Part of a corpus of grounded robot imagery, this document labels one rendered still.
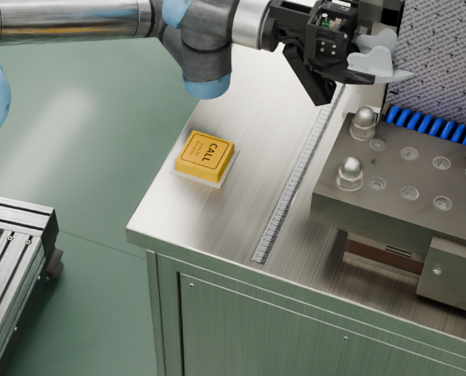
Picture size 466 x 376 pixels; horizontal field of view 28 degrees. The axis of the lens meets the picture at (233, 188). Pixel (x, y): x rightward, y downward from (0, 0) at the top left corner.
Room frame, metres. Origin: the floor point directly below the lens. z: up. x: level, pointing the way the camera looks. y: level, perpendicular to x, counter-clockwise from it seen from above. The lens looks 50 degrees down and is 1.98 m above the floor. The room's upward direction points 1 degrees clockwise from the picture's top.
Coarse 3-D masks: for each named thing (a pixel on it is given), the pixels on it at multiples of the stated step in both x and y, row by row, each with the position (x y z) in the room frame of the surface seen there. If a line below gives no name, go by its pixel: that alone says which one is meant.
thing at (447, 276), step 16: (432, 240) 0.72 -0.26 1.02; (448, 240) 0.72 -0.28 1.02; (432, 256) 0.70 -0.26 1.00; (448, 256) 0.70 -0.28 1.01; (464, 256) 0.69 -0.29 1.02; (432, 272) 0.70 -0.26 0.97; (448, 272) 0.70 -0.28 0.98; (464, 272) 0.69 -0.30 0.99; (432, 288) 0.70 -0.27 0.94; (448, 288) 0.69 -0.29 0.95; (464, 288) 0.69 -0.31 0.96; (464, 304) 0.68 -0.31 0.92
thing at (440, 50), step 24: (408, 24) 0.95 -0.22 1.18; (432, 24) 0.94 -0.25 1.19; (456, 24) 0.93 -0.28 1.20; (408, 48) 0.95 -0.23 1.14; (432, 48) 0.94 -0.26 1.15; (456, 48) 0.93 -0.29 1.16; (432, 72) 0.93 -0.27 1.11; (456, 72) 0.92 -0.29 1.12; (408, 96) 0.94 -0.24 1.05; (432, 96) 0.93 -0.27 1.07; (456, 96) 0.92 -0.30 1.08; (456, 120) 0.92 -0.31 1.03
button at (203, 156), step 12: (192, 132) 0.98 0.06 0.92; (192, 144) 0.96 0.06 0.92; (204, 144) 0.96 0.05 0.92; (216, 144) 0.96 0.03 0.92; (228, 144) 0.96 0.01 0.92; (180, 156) 0.93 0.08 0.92; (192, 156) 0.93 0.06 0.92; (204, 156) 0.94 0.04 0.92; (216, 156) 0.94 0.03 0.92; (228, 156) 0.94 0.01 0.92; (180, 168) 0.92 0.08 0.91; (192, 168) 0.92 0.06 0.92; (204, 168) 0.91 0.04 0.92; (216, 168) 0.91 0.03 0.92; (216, 180) 0.90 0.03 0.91
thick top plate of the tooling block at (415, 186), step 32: (384, 128) 0.90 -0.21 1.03; (384, 160) 0.84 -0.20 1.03; (416, 160) 0.84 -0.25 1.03; (448, 160) 0.84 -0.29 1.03; (320, 192) 0.78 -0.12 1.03; (352, 192) 0.78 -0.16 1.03; (384, 192) 0.79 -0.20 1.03; (416, 192) 0.79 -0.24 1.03; (448, 192) 0.79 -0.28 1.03; (352, 224) 0.76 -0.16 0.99; (384, 224) 0.75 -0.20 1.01; (416, 224) 0.73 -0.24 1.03; (448, 224) 0.74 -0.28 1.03
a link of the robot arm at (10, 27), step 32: (0, 0) 1.02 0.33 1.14; (32, 0) 1.04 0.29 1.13; (64, 0) 1.06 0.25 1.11; (96, 0) 1.09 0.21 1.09; (128, 0) 1.11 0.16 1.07; (160, 0) 1.14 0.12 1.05; (0, 32) 0.98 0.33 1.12; (32, 32) 1.01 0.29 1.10; (64, 32) 1.03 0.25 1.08; (96, 32) 1.06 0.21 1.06; (128, 32) 1.08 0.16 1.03; (160, 32) 1.10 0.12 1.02
